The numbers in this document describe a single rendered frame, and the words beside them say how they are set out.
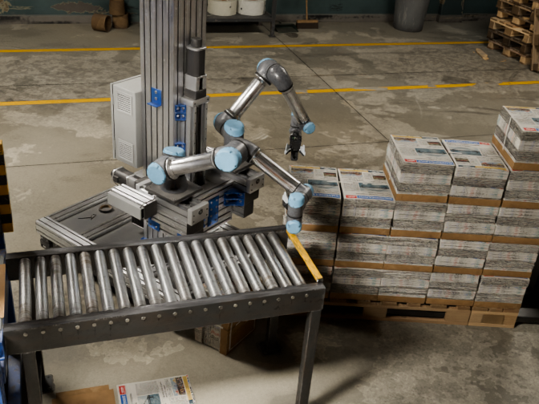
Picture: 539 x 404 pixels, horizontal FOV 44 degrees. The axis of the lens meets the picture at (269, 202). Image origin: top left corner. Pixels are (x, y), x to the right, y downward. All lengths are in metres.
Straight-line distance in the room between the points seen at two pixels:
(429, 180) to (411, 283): 0.68
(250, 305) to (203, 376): 0.87
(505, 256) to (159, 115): 2.12
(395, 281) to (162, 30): 1.93
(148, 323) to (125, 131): 1.45
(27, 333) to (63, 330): 0.13
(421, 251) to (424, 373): 0.67
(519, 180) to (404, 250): 0.73
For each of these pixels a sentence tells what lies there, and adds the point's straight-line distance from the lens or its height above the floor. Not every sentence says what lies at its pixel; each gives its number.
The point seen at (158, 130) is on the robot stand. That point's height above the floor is 1.04.
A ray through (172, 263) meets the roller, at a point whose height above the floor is 0.80.
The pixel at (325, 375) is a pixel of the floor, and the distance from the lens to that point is 3.76.
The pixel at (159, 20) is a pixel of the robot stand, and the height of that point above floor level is 1.65.
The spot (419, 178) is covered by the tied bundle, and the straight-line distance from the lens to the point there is 3.69.
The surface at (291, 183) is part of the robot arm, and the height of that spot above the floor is 1.03.
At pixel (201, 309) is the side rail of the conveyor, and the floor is 0.78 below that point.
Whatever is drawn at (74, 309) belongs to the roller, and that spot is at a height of 0.80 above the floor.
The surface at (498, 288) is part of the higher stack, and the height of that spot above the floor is 0.28.
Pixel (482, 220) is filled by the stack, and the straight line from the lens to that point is 3.92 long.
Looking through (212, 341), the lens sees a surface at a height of 0.05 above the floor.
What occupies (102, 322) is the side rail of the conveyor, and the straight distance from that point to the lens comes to 2.82.
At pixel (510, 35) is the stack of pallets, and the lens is 10.01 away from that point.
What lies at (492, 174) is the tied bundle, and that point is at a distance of 3.78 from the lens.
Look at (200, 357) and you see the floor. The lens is 3.79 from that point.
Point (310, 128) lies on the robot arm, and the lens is 4.10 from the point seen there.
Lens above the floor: 2.57
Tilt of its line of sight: 29 degrees down
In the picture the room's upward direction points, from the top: 5 degrees clockwise
